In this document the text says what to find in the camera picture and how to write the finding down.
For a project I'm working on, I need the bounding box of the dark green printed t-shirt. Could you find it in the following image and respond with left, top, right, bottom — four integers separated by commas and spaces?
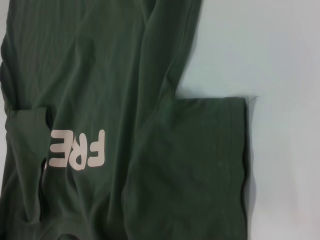
0, 0, 251, 240

